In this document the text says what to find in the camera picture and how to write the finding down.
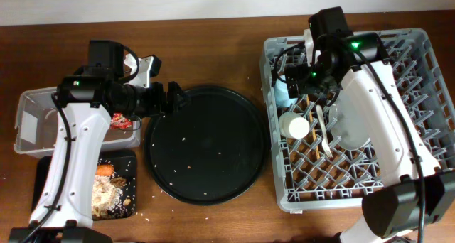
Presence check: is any blue plastic cup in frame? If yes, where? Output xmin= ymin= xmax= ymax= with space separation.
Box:
xmin=274 ymin=80 xmax=298 ymax=108

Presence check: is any red snack wrapper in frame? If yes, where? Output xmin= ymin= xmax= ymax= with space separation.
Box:
xmin=110 ymin=113 xmax=133 ymax=130

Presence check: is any cream plastic cup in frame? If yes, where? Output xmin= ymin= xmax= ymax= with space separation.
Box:
xmin=278 ymin=112 xmax=310 ymax=139

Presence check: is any light grey plate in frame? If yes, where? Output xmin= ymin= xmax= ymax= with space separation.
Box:
xmin=328 ymin=93 xmax=370 ymax=151

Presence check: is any white plastic fork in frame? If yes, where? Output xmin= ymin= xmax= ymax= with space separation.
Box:
xmin=316 ymin=104 xmax=333 ymax=158

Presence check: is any orange carrot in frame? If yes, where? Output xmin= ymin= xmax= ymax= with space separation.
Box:
xmin=95 ymin=164 xmax=114 ymax=177

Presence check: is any wooden chopstick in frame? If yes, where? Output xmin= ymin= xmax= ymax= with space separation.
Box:
xmin=306 ymin=95 xmax=320 ymax=160

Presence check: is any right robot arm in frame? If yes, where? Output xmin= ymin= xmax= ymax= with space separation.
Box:
xmin=277 ymin=6 xmax=454 ymax=242

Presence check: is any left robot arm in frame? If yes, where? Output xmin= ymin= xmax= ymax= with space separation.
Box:
xmin=9 ymin=40 xmax=191 ymax=242

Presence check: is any grey dishwasher rack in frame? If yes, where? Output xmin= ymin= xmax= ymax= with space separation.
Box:
xmin=259 ymin=28 xmax=454 ymax=213

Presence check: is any round black serving tray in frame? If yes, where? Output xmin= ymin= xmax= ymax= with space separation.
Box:
xmin=144 ymin=86 xmax=270 ymax=205

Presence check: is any black rectangular tray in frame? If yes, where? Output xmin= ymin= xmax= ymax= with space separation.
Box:
xmin=31 ymin=149 xmax=139 ymax=222

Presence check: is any food scraps pile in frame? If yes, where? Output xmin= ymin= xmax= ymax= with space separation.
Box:
xmin=91 ymin=159 xmax=137 ymax=221

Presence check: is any clear plastic bin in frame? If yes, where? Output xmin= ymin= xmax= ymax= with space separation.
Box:
xmin=14 ymin=87 xmax=141 ymax=158

